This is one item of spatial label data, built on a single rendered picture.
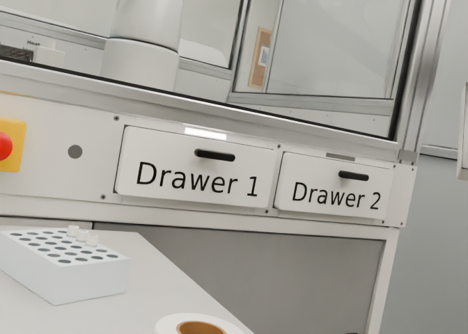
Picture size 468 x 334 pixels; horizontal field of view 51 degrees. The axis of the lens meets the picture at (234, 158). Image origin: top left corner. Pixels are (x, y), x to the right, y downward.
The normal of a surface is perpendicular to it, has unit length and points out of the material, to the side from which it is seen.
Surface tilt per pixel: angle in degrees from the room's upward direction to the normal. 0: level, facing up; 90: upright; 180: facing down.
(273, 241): 90
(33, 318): 0
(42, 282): 90
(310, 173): 90
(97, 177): 90
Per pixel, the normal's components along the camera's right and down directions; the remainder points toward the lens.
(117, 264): 0.77, 0.18
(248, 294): 0.48, 0.14
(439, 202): -0.80, -0.11
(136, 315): 0.18, -0.98
